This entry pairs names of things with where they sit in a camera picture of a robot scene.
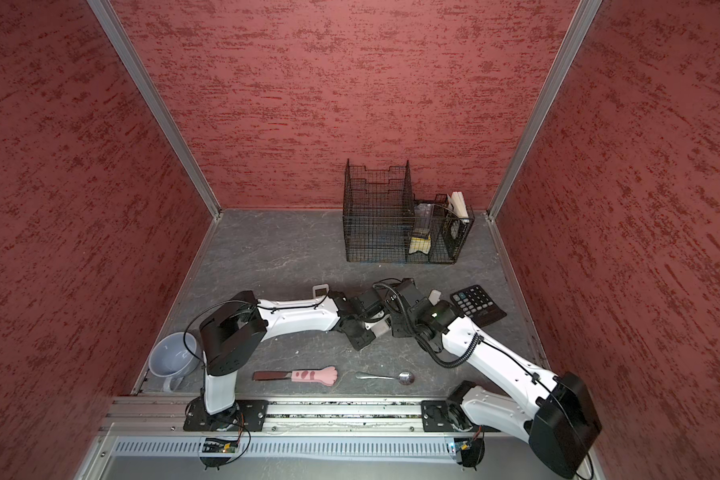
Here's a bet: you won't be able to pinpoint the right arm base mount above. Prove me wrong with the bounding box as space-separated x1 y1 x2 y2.
420 400 480 433

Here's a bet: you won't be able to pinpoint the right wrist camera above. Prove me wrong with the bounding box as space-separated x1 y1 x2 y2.
393 278 426 308

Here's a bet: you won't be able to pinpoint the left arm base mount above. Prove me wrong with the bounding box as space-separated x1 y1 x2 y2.
183 397 269 432

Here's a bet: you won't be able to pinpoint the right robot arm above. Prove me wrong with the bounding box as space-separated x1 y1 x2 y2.
386 295 602 479

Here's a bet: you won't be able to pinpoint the white papers in basket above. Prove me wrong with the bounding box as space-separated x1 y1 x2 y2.
448 191 470 221

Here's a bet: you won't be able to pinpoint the yellow sponge in basket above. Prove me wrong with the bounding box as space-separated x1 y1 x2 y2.
408 235 432 255

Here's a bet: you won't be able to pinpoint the grey white remote control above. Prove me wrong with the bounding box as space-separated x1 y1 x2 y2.
369 318 391 337

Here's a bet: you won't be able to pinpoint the aluminium front rail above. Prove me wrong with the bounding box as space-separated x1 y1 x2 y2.
101 395 583 436

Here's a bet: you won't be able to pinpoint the white air conditioner remote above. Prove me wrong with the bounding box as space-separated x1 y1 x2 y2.
312 284 330 300

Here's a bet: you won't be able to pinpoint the pink cat paw knife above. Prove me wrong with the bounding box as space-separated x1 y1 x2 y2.
252 366 338 387

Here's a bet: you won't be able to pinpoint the black calculator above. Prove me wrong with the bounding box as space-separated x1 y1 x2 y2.
450 285 507 328

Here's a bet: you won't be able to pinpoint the white battery cover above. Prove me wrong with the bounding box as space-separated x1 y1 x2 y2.
428 289 442 305

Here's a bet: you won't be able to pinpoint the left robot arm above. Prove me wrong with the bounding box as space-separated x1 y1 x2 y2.
194 284 391 415

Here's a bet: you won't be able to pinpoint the black wire basket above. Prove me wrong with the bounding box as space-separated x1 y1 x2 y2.
342 163 475 265

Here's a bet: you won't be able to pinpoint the grey bowl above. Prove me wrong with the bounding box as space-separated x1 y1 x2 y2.
148 332 200 393

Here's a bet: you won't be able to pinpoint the metal spoon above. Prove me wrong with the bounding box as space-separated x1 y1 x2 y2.
355 371 415 386

